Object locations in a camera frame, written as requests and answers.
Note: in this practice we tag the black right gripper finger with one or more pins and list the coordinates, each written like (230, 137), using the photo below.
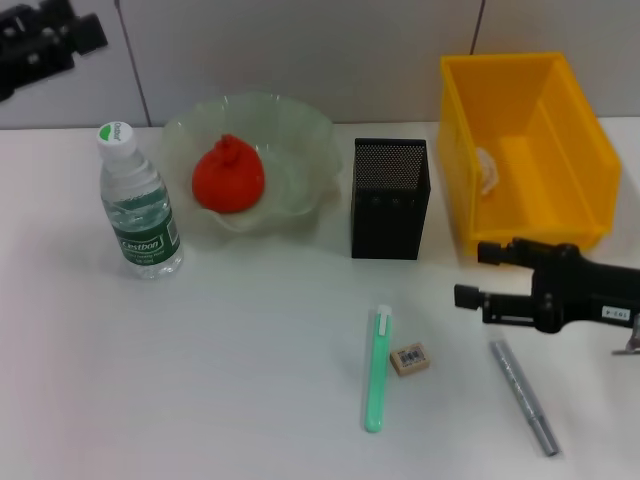
(505, 252)
(495, 305)

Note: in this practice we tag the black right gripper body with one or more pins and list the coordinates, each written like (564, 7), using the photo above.
(585, 295)

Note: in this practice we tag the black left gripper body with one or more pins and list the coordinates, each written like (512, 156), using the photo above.
(20, 75)

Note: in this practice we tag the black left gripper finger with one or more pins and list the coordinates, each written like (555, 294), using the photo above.
(90, 35)

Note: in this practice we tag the white paper ball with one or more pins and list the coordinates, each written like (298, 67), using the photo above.
(489, 170)

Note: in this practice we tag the green toothbrush case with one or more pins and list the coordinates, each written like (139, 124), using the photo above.
(375, 380)

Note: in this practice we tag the clear green-label water bottle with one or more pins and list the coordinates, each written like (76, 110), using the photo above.
(142, 215)

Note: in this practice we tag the orange fruit with stem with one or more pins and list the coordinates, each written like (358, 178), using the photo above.
(227, 175)

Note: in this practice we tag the silver grey marker pen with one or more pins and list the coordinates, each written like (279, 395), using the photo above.
(525, 395)

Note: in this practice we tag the beige eraser with barcode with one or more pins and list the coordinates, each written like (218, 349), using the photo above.
(410, 359)

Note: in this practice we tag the black mesh pen holder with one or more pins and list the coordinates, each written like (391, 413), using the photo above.
(390, 200)

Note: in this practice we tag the green wavy glass fruit bowl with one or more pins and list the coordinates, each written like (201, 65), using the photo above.
(295, 150)

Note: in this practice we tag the yellow plastic bin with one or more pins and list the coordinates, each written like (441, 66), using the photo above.
(550, 180)

